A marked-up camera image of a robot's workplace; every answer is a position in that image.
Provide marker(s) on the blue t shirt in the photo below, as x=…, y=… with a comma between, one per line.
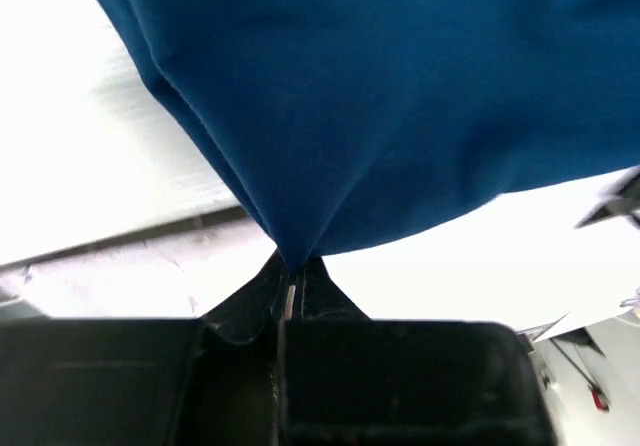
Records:
x=345, y=124

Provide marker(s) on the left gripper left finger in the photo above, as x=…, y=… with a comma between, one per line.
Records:
x=146, y=381

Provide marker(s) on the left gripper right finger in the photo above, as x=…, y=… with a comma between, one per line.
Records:
x=346, y=379

